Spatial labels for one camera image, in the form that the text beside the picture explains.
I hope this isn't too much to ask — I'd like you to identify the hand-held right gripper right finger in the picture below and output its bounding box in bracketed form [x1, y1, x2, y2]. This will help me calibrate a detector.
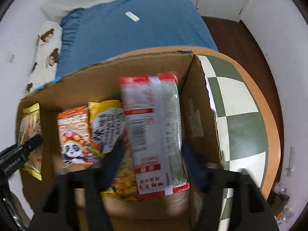
[183, 142, 281, 231]

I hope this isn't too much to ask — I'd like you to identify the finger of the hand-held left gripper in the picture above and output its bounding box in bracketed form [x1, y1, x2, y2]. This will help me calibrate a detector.
[14, 134, 44, 159]

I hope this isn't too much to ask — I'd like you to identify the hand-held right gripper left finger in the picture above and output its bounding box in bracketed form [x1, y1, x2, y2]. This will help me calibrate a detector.
[29, 136, 127, 231]

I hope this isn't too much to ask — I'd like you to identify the golden biscuit stick packet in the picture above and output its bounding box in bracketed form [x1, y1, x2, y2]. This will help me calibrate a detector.
[19, 103, 43, 181]

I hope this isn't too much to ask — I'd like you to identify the red and white snack packet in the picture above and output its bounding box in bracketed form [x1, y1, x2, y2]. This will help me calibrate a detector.
[119, 72, 191, 200]

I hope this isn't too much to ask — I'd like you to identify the cardboard box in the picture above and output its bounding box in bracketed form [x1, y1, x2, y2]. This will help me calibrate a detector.
[16, 50, 227, 231]

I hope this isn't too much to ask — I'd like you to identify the yellow packet with black script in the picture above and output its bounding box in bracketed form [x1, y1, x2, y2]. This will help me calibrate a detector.
[88, 100, 140, 201]

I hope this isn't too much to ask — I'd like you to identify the orange panda snack packet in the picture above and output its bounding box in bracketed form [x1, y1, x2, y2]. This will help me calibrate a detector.
[57, 106, 100, 168]

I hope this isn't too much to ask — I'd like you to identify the green checkered tablecloth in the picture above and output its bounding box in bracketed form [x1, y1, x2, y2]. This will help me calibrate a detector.
[197, 55, 269, 231]

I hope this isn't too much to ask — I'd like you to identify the pile of scattered wrappers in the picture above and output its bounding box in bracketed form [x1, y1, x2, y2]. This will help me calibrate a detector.
[272, 183, 294, 222]

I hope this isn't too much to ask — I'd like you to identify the bear print pillow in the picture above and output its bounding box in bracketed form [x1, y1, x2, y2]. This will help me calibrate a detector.
[24, 21, 63, 94]

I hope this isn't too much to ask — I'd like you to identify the blue bed sheet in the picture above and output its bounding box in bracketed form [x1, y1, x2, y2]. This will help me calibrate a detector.
[56, 0, 219, 82]

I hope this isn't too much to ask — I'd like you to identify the white remote control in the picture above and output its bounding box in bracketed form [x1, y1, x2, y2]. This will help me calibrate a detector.
[125, 12, 140, 22]

